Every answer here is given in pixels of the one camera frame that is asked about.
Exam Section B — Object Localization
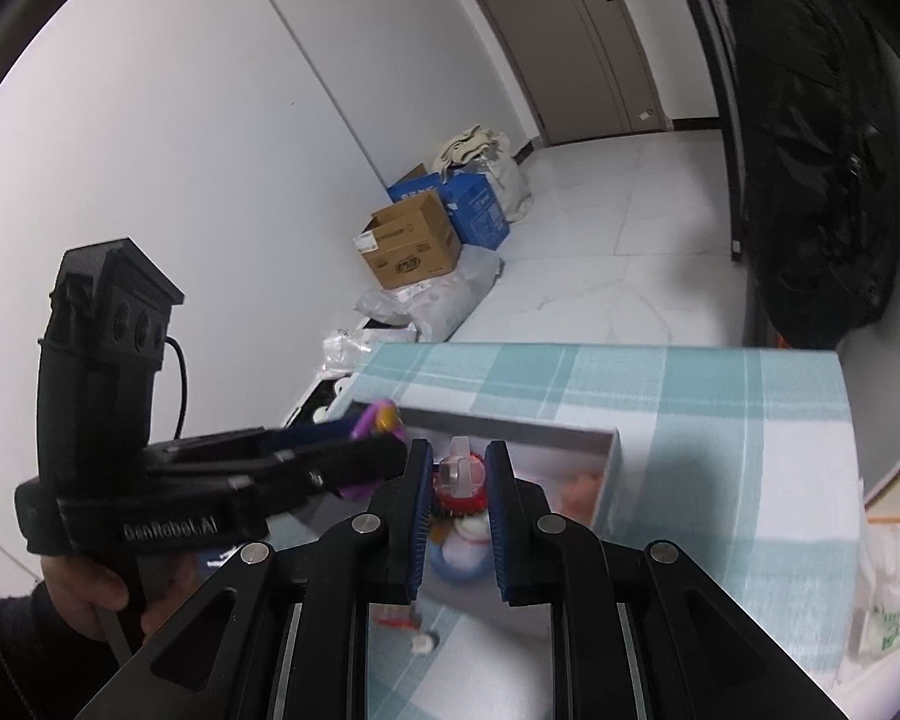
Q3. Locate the purple ring bracelet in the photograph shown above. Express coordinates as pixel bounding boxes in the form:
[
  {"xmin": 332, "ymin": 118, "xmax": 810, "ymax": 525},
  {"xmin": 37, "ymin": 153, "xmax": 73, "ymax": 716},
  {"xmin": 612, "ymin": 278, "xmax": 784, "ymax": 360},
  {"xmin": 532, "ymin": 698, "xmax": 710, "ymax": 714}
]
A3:
[{"xmin": 339, "ymin": 397, "xmax": 408, "ymax": 504}]

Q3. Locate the light blue ring bracelet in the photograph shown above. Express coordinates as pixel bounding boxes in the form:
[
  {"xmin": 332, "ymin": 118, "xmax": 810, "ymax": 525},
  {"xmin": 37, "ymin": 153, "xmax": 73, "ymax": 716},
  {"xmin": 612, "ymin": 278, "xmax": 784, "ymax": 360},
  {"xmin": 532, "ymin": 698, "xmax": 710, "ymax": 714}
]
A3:
[{"xmin": 425, "ymin": 530, "xmax": 494, "ymax": 581}]

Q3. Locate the pink pig figurine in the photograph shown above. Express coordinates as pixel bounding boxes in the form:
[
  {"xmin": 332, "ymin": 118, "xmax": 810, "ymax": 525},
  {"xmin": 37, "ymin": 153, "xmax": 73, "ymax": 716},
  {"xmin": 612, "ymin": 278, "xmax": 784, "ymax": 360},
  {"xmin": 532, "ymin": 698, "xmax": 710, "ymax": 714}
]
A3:
[{"xmin": 557, "ymin": 472, "xmax": 605, "ymax": 525}]

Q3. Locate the clear red charm keychain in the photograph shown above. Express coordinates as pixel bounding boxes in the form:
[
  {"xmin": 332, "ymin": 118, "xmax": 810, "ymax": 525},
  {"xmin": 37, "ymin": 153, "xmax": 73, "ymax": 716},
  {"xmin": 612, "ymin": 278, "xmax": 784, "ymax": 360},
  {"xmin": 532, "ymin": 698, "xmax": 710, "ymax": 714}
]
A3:
[{"xmin": 432, "ymin": 436, "xmax": 487, "ymax": 517}]

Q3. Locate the small yellow white charm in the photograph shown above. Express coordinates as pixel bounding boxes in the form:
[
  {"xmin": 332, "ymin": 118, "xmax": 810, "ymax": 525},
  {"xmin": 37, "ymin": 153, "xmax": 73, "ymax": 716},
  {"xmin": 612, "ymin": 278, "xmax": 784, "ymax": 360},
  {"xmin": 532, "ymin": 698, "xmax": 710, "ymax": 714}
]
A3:
[{"xmin": 372, "ymin": 605, "xmax": 440, "ymax": 655}]

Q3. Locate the person's left hand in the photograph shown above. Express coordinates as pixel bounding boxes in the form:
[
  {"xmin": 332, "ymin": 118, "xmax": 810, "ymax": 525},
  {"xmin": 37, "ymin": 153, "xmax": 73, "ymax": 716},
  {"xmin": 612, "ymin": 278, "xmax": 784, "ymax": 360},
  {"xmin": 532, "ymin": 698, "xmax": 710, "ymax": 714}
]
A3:
[{"xmin": 40, "ymin": 554, "xmax": 201, "ymax": 640}]

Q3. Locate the silver phone box lid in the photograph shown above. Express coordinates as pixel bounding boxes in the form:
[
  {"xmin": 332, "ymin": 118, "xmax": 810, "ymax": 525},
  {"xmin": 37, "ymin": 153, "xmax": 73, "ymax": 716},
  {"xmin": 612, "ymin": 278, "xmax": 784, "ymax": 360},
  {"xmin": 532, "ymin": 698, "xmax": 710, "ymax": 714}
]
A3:
[{"xmin": 398, "ymin": 408, "xmax": 621, "ymax": 611}]

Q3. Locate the grey plastic parcel bag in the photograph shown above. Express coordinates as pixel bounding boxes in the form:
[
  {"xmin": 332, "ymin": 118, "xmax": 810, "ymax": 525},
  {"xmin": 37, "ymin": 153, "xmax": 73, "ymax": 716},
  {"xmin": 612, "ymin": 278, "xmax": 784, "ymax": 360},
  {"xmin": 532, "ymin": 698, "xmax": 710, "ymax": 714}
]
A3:
[{"xmin": 356, "ymin": 244, "xmax": 504, "ymax": 343}]

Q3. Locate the brown cardboard box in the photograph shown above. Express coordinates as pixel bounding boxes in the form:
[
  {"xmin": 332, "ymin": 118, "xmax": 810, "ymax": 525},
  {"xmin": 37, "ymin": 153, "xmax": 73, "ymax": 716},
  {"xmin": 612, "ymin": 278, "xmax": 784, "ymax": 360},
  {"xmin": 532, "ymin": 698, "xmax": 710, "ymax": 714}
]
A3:
[{"xmin": 354, "ymin": 190, "xmax": 461, "ymax": 289}]

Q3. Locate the teal plaid tablecloth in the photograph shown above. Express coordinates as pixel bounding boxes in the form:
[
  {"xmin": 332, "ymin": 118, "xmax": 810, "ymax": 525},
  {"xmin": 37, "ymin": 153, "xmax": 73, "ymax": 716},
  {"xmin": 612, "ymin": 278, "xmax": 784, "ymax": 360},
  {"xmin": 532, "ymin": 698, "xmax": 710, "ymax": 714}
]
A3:
[{"xmin": 329, "ymin": 343, "xmax": 862, "ymax": 689}]

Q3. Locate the blue cardboard box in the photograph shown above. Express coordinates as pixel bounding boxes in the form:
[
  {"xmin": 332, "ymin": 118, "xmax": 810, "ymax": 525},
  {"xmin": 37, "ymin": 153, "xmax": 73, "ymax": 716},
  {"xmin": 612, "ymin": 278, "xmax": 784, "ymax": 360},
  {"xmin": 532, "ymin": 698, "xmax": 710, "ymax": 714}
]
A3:
[{"xmin": 386, "ymin": 171, "xmax": 510, "ymax": 250}]

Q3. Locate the cream tote bag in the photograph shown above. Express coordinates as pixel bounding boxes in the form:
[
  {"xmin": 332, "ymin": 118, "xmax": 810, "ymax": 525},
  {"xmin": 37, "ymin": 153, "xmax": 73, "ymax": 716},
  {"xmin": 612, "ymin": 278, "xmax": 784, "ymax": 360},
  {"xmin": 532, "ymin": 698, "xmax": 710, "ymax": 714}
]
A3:
[{"xmin": 432, "ymin": 125, "xmax": 533, "ymax": 223}]

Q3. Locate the grey brown door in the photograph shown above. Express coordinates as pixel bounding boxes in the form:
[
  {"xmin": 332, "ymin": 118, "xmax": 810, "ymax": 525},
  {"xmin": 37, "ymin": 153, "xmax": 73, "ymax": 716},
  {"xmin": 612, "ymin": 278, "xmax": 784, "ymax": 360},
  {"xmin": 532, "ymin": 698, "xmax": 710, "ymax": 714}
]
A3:
[{"xmin": 476, "ymin": 0, "xmax": 667, "ymax": 145}]

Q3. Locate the black backpack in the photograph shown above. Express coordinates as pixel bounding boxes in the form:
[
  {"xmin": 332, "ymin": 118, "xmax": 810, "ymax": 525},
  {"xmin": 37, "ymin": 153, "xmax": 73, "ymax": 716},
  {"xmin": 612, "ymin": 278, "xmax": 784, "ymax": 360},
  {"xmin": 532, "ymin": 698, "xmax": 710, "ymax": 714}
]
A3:
[{"xmin": 725, "ymin": 0, "xmax": 900, "ymax": 349}]

